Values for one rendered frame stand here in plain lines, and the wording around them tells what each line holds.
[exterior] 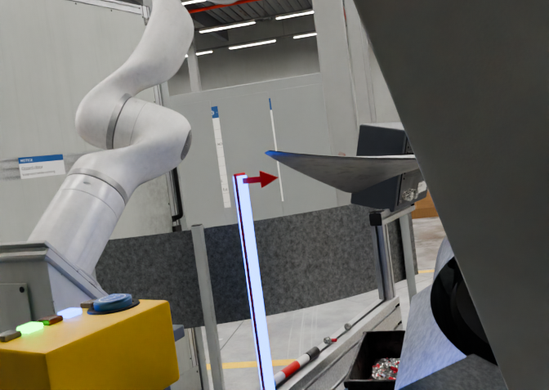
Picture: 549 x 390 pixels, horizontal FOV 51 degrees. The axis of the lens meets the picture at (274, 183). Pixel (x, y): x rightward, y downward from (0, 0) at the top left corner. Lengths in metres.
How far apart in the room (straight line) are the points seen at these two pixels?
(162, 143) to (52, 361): 0.66
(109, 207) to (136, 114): 0.21
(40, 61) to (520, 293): 2.20
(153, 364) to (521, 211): 0.40
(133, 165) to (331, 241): 1.52
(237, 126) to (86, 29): 4.30
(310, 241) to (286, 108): 4.32
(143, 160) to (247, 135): 5.66
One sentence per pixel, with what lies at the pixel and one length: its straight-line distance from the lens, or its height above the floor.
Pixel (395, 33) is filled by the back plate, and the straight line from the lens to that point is 0.33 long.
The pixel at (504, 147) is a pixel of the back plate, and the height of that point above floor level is 1.20.
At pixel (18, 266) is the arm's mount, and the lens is 0.97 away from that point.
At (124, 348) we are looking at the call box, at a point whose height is 1.04.
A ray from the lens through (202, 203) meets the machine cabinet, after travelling 6.96.
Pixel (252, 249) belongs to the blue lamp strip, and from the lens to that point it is 0.83.
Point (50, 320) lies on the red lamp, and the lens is 0.63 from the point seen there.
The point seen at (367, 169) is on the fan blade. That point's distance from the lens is 0.77.
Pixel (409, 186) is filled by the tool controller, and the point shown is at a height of 1.10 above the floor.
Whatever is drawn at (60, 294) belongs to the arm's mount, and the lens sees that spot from 0.93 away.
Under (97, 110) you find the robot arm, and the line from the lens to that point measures 1.18.
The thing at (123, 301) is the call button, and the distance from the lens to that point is 0.64.
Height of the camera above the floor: 1.21
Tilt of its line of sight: 3 degrees down
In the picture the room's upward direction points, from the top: 7 degrees counter-clockwise
